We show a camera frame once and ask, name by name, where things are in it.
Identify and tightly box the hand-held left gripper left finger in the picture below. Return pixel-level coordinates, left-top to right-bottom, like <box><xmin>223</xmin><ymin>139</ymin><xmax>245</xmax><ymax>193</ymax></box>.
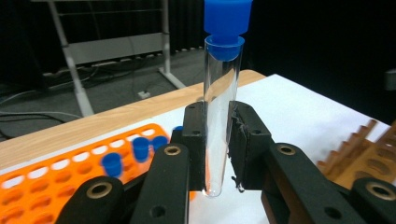
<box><xmin>170</xmin><ymin>101</ymin><xmax>209</xmax><ymax>191</ymax></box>

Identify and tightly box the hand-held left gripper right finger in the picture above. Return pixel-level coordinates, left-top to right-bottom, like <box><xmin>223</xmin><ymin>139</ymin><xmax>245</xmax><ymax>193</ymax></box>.
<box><xmin>228</xmin><ymin>101</ymin><xmax>276</xmax><ymax>191</ymax></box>

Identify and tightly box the wooden test tube rack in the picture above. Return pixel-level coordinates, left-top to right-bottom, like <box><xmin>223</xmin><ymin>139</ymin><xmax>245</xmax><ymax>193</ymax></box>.
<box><xmin>316</xmin><ymin>118</ymin><xmax>396</xmax><ymax>190</ymax></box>

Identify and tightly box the orange plastic test tube rack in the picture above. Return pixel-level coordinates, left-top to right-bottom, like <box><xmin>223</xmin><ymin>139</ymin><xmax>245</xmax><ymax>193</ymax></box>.
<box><xmin>0</xmin><ymin>122</ymin><xmax>197</xmax><ymax>224</ymax></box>

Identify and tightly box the white table mat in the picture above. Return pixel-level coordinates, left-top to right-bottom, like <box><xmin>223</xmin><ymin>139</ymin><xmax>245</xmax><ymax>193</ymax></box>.
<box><xmin>0</xmin><ymin>73</ymin><xmax>396</xmax><ymax>224</ymax></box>

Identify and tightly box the grey metal stand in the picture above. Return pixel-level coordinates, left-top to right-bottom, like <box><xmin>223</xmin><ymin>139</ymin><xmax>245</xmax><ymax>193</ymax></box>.
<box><xmin>31</xmin><ymin>0</ymin><xmax>188</xmax><ymax>119</ymax></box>

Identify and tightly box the white floor cable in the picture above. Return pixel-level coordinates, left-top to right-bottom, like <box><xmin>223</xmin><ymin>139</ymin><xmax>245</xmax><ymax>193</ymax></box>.
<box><xmin>0</xmin><ymin>110</ymin><xmax>83</xmax><ymax>120</ymax></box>

